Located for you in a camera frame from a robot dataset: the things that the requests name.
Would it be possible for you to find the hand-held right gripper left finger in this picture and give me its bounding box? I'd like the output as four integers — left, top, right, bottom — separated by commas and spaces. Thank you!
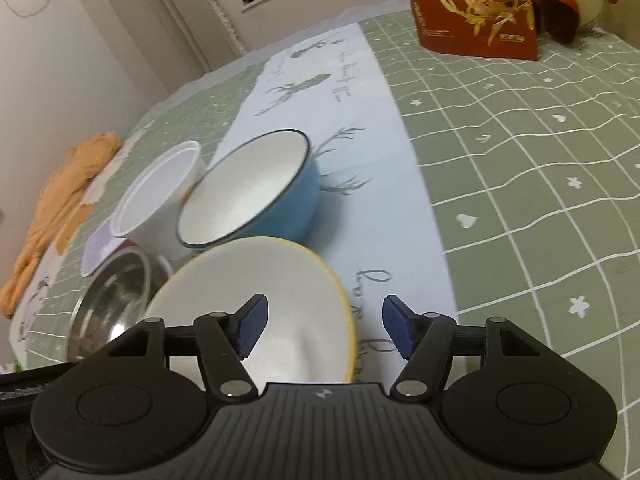
107, 294, 269, 402

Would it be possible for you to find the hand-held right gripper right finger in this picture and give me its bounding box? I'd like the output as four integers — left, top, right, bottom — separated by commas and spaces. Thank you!
382, 295, 548, 403

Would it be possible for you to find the blue yellow-rimmed plate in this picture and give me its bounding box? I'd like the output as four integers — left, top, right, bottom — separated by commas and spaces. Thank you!
142, 236, 358, 386

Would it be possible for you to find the blue enamel bowl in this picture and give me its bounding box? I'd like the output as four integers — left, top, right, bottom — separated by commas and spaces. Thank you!
177, 129, 321, 253

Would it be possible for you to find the white plastic bowl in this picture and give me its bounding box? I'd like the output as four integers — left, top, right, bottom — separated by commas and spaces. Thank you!
109, 141, 207, 261

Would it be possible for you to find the stainless steel bowl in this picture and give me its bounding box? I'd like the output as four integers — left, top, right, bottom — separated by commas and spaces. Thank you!
66, 247, 173, 363

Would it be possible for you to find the green checkered tablecloth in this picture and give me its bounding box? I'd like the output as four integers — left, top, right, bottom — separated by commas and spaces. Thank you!
0, 7, 640, 480

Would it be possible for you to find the orange cloth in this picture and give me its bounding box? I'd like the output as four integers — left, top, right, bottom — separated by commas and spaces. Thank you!
0, 132, 123, 318

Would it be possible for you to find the white deer-print table runner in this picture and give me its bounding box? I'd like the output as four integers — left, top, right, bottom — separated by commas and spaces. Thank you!
207, 22, 458, 386

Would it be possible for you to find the red snack box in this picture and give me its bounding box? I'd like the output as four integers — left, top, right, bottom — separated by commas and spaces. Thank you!
393, 0, 541, 62

